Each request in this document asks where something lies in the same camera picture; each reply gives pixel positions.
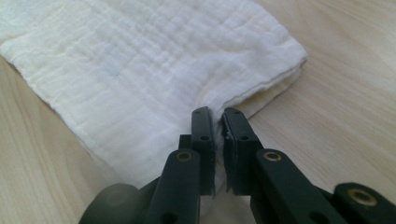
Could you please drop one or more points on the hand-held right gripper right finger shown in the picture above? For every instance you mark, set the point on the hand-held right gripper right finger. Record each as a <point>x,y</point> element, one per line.
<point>239,155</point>

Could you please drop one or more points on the cream white muslin towel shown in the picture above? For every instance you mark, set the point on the cream white muslin towel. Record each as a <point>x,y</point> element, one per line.
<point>124,77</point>

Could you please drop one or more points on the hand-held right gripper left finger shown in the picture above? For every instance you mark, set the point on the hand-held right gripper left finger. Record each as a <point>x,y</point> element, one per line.
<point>204,155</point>

